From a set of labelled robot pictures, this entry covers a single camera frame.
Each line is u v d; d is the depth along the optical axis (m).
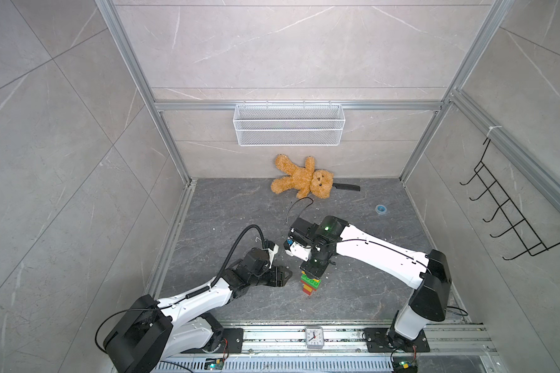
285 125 1.01
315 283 0.75
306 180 1.11
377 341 0.74
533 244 0.58
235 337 0.73
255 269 0.65
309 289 0.79
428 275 0.43
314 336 0.73
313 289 0.76
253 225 0.70
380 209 1.07
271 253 0.76
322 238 0.52
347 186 1.16
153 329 0.40
